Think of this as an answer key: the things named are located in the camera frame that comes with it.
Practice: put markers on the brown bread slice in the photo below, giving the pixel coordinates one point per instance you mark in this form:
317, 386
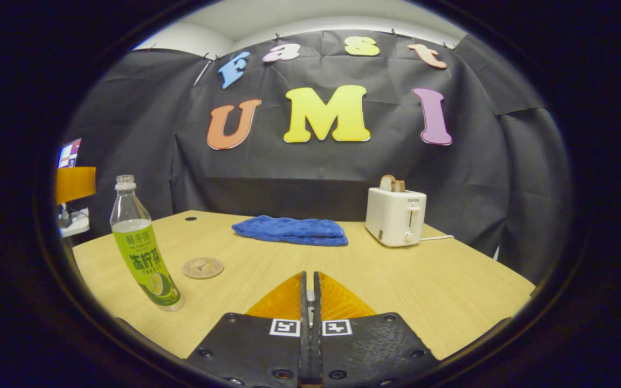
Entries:
399, 186

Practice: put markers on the black backdrop cloth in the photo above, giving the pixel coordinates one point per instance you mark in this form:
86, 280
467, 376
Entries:
343, 172

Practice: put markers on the green label water bottle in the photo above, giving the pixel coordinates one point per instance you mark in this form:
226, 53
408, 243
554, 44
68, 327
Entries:
146, 264

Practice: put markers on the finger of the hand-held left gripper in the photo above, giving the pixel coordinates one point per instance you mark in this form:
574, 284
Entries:
76, 184

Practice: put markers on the small white side table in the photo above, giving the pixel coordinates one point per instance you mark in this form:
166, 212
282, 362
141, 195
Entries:
78, 226

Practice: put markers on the computer monitor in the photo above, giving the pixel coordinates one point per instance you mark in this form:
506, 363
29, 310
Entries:
69, 155

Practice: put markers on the round wooden coaster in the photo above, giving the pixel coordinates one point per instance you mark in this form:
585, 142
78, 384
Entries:
202, 268

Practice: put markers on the light bread slice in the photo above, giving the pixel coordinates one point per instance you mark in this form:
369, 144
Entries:
386, 183

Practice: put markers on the white toaster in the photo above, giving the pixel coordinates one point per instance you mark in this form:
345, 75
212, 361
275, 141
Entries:
391, 218

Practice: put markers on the blue folded towel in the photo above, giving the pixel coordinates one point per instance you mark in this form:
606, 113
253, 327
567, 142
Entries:
289, 229

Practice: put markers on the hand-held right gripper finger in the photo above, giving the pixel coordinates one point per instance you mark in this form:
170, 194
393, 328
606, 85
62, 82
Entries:
304, 307
316, 307

